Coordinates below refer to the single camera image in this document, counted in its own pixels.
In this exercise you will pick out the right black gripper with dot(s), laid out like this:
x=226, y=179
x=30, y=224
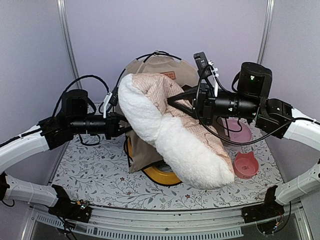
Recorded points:
x=186, y=106

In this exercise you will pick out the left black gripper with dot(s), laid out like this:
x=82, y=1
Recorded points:
x=112, y=128

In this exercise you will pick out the beige fabric pet tent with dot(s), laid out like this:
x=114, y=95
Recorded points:
x=177, y=69

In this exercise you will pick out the brown patterned pet cushion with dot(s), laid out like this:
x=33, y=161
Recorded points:
x=197, y=157

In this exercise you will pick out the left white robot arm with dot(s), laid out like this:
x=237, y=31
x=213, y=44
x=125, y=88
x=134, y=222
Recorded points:
x=18, y=149

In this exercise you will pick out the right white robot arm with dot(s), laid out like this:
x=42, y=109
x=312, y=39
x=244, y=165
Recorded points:
x=286, y=122

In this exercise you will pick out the yellow double bowl holder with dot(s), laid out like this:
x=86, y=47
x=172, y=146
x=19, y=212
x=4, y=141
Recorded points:
x=157, y=176

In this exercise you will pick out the pink flat plate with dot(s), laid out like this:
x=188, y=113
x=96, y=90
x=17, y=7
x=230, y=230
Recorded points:
x=236, y=131

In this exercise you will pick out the pink cat-ear bowl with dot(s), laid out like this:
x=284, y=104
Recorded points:
x=245, y=165

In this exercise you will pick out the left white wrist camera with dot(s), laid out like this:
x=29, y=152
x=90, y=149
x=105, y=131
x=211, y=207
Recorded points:
x=110, y=100

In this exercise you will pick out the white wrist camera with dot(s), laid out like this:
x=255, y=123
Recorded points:
x=110, y=100
x=206, y=70

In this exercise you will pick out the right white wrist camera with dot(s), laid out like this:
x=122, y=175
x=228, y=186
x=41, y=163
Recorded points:
x=206, y=70

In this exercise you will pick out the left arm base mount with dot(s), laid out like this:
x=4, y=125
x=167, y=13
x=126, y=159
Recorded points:
x=72, y=210

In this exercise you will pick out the front aluminium table rail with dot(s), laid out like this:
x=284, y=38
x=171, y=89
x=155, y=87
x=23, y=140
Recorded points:
x=109, y=223

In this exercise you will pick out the right aluminium frame post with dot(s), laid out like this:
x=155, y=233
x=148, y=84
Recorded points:
x=268, y=18

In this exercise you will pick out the aluminium frame post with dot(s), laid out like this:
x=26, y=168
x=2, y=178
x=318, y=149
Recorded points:
x=268, y=18
x=61, y=7

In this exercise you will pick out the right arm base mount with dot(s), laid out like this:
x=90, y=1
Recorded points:
x=268, y=209

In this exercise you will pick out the left aluminium frame post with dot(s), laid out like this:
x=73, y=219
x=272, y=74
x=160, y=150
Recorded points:
x=61, y=7

